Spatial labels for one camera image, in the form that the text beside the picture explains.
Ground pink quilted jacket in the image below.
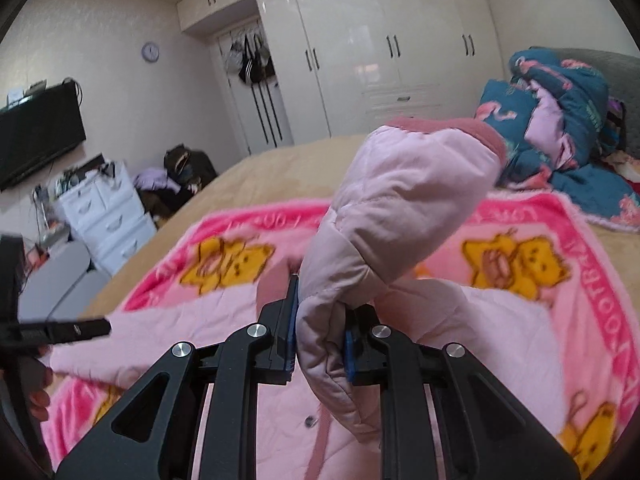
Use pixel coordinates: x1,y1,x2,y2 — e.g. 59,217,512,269
42,119,566,479

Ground white bedroom door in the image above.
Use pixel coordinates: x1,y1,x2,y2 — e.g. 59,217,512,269
209,18,294,155

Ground person's left hand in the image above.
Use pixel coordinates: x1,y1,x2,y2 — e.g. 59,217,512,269
1,356,53,424

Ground grey low cabinet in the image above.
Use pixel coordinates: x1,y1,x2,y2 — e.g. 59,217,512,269
17,242,111,322

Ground white drawer chest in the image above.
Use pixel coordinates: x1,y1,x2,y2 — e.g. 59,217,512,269
51,160,156,276

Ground pink cartoon bear blanket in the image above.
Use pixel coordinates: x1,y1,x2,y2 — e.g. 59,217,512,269
43,193,639,478

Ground black backpack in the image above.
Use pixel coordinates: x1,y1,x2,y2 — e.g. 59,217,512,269
164,144,218,195

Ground purple garment pile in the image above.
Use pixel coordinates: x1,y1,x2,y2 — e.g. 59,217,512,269
134,167,181,194

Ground bags hanging on door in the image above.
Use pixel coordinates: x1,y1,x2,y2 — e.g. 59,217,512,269
224,34,276,86

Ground colourful folded blanket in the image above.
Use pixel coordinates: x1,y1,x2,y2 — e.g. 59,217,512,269
599,96,639,193

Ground white glossy wardrobe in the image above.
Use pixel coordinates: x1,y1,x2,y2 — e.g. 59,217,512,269
178,0,502,145

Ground blue flamingo print quilt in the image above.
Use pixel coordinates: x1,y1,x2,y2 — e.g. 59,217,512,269
475,48,639,232

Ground black wall television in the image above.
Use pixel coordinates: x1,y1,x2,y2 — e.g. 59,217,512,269
0,78,86,191

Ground round wall clock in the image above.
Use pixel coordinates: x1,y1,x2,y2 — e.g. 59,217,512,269
141,41,160,64

